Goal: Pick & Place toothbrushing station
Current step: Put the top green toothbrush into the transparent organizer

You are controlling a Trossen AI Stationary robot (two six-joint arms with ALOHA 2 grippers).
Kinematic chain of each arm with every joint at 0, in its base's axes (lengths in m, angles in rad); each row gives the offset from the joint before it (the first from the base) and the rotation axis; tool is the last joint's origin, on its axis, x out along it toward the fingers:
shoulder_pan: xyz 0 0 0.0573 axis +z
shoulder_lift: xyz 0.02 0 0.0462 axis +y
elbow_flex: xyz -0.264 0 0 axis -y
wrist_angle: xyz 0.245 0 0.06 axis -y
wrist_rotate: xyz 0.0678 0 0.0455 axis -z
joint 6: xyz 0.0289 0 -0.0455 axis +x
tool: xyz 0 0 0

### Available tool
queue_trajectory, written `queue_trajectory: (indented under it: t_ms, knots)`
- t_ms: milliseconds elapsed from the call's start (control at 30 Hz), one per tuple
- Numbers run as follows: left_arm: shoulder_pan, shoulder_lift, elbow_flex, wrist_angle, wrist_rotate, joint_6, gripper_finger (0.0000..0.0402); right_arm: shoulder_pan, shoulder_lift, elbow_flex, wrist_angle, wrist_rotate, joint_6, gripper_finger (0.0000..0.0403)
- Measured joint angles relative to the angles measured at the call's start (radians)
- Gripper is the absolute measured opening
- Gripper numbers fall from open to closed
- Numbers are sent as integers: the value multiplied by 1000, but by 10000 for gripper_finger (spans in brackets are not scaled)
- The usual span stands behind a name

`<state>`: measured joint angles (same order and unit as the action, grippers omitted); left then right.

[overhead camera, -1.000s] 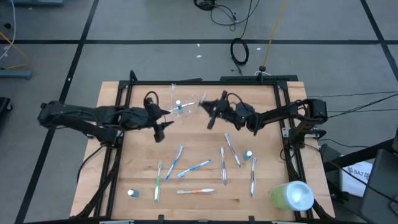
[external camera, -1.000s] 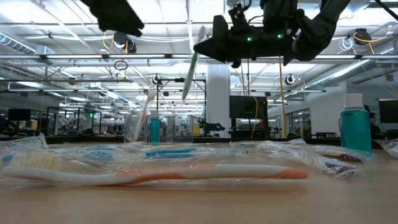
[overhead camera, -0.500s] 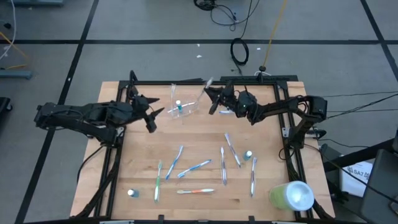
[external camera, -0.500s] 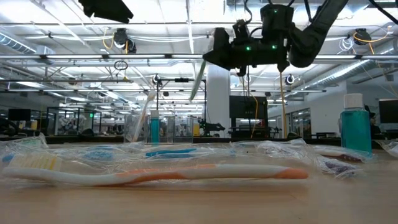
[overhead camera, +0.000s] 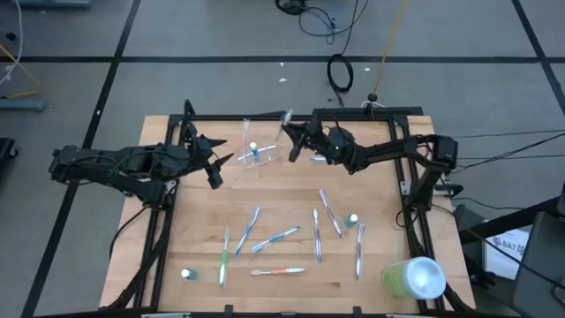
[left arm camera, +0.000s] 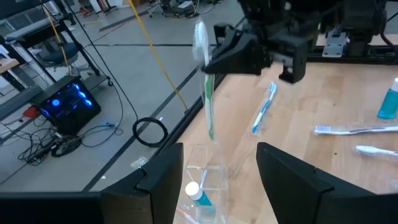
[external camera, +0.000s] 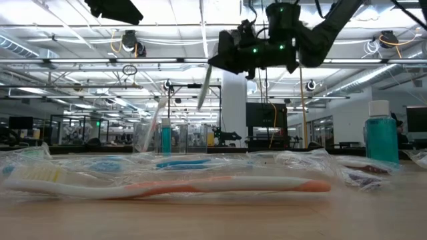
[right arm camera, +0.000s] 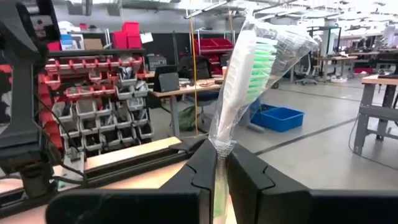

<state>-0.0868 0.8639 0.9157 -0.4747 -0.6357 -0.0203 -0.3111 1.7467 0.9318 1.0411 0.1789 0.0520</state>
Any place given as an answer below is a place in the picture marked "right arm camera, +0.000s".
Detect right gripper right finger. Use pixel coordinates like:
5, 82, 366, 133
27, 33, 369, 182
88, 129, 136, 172
226, 143, 312, 224

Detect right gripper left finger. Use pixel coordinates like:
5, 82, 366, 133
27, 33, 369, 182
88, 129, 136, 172
160, 139, 218, 224

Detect green and white toothbrush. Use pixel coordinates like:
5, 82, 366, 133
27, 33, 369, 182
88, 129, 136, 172
207, 8, 320, 224

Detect green bag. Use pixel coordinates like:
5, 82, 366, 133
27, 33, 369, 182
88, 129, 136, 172
178, 105, 197, 133

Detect blue plastic tote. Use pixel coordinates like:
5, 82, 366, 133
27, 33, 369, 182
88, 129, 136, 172
249, 103, 305, 134

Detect wooden office desk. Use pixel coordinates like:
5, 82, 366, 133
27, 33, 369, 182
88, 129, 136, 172
147, 77, 225, 138

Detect black flat monitor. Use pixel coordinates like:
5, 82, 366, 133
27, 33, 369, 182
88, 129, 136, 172
153, 64, 181, 93

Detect black backpack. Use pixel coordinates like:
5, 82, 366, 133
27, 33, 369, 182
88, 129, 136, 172
177, 55, 213, 80

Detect storage bin rack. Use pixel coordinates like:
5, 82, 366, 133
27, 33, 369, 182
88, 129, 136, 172
37, 46, 155, 158

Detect grey office chair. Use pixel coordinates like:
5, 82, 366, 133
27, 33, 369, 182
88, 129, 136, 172
293, 51, 318, 86

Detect shelf of red bins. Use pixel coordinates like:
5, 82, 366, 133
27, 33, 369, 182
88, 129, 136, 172
193, 37, 234, 76

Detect grey metal workbench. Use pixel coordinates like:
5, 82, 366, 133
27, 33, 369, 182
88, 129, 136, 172
352, 73, 398, 157

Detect wooden desk with legs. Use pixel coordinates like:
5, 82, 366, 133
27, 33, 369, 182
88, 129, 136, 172
316, 54, 359, 83

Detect white paper sheet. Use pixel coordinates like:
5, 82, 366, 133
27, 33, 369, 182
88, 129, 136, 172
139, 31, 154, 45

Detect stacked red bins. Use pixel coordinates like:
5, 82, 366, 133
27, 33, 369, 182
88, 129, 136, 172
111, 21, 142, 50

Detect brown cardboard box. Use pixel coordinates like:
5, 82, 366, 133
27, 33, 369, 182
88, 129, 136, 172
83, 37, 104, 51

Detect black aluminium table frame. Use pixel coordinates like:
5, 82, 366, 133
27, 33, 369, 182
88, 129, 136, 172
0, 136, 208, 218

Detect yellow hanging cable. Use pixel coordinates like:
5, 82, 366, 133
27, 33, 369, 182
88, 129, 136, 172
188, 12, 200, 137

